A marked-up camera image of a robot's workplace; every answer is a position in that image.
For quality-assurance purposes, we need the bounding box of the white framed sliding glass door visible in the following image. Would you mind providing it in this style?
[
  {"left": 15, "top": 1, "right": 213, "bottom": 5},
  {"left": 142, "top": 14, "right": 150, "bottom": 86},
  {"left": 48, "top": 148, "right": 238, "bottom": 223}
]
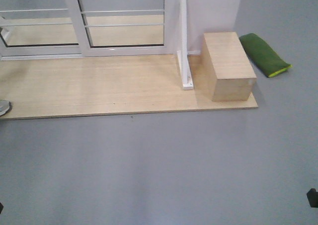
[{"left": 65, "top": 0, "right": 181, "bottom": 57}]

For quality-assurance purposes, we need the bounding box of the round metal robot foot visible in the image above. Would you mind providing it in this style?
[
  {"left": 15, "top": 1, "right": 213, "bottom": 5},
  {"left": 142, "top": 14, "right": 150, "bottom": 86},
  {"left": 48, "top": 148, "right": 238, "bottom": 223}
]
[{"left": 0, "top": 99, "right": 12, "bottom": 116}]

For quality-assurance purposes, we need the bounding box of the black robot part right edge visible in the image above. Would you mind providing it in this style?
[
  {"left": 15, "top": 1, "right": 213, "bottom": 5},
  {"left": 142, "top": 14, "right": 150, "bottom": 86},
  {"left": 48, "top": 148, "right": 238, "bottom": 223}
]
[{"left": 306, "top": 188, "right": 318, "bottom": 208}]

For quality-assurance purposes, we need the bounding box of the light wooden base platform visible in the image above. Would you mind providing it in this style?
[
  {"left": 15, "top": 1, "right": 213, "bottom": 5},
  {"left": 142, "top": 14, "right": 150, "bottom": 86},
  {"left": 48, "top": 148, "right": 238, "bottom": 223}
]
[{"left": 0, "top": 55, "right": 258, "bottom": 119}]

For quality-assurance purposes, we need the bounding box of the light wooden box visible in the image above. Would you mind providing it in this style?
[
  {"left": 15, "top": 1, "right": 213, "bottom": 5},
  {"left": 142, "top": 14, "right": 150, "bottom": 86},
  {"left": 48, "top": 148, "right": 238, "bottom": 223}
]
[{"left": 201, "top": 32, "right": 257, "bottom": 102}]

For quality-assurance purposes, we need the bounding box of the green sandbag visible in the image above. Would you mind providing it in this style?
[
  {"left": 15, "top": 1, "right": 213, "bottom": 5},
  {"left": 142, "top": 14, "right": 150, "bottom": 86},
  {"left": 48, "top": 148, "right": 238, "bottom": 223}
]
[{"left": 239, "top": 33, "right": 292, "bottom": 78}]

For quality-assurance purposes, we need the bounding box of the fixed white framed glass panel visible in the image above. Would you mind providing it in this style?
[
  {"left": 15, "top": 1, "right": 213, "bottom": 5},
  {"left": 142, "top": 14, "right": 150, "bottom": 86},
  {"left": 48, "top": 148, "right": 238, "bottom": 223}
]
[{"left": 0, "top": 0, "right": 80, "bottom": 59}]

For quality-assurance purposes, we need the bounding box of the white support bracket post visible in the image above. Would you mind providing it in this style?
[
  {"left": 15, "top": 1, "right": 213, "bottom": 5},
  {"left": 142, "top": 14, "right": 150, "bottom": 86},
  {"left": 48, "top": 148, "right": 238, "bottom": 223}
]
[{"left": 176, "top": 0, "right": 194, "bottom": 90}]

